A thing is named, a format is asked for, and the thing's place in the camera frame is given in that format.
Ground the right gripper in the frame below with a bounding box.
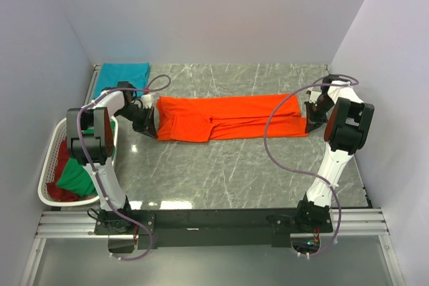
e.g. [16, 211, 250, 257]
[305, 95, 335, 134]

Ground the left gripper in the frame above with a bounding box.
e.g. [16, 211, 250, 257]
[117, 104, 158, 139]

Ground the orange t-shirt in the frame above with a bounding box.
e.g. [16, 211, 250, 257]
[157, 94, 288, 143]

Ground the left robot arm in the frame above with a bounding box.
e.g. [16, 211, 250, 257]
[66, 82, 158, 234]

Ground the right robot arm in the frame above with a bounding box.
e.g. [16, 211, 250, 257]
[294, 74, 375, 232]

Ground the folded teal t-shirt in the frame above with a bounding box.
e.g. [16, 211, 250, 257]
[93, 63, 150, 98]

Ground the green t-shirt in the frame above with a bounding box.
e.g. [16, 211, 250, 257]
[46, 140, 98, 202]

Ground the black base beam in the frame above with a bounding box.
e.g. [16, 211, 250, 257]
[94, 208, 333, 249]

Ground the white laundry basket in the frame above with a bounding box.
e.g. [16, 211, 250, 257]
[38, 118, 99, 208]

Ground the dark red t-shirt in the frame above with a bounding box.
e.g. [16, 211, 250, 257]
[47, 140, 83, 202]

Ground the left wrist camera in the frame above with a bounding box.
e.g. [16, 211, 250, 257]
[139, 89, 160, 109]

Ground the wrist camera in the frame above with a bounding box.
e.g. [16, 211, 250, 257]
[139, 89, 160, 109]
[306, 90, 322, 104]

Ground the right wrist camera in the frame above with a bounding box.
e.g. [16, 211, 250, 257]
[306, 90, 322, 104]

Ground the aluminium frame rail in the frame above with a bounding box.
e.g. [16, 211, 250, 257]
[36, 209, 389, 239]

